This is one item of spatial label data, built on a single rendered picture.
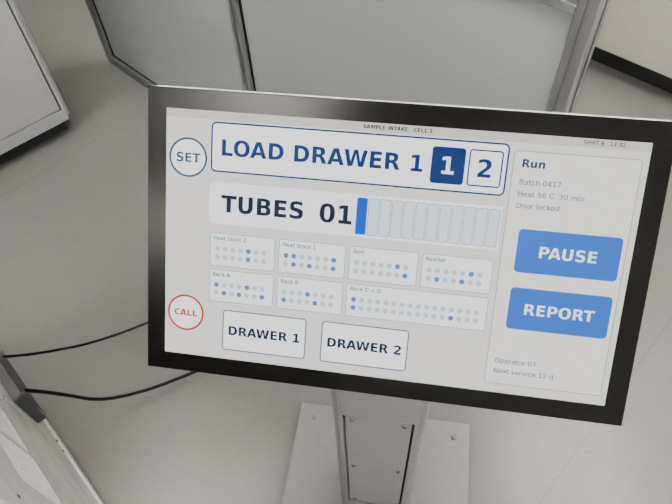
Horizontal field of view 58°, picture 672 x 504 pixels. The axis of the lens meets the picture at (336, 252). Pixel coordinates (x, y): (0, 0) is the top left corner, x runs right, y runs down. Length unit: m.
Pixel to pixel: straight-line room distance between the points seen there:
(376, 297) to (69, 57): 2.60
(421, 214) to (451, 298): 0.09
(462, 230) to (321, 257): 0.15
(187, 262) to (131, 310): 1.33
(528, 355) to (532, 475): 1.06
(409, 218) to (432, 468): 1.09
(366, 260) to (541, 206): 0.18
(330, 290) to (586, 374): 0.28
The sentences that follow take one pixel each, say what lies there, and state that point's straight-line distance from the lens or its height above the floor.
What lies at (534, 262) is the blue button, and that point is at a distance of 0.63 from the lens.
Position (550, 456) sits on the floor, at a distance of 1.74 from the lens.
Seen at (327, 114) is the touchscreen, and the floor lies 1.19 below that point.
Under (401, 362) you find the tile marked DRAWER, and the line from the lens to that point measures 0.66.
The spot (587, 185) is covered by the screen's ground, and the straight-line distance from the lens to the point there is 0.63.
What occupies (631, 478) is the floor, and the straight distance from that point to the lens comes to 1.79.
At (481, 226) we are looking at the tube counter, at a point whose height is 1.11.
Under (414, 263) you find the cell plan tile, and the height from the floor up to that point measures 1.08.
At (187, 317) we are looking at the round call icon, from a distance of 0.69.
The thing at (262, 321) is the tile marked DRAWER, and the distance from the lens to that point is 0.66.
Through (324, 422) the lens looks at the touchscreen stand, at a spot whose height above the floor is 0.04.
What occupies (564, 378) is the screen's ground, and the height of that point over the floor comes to 1.00.
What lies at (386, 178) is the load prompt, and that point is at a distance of 0.61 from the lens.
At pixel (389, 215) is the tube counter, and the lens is 0.62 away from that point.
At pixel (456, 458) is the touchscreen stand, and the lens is 1.65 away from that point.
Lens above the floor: 1.58
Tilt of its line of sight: 52 degrees down
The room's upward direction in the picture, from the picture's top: 3 degrees counter-clockwise
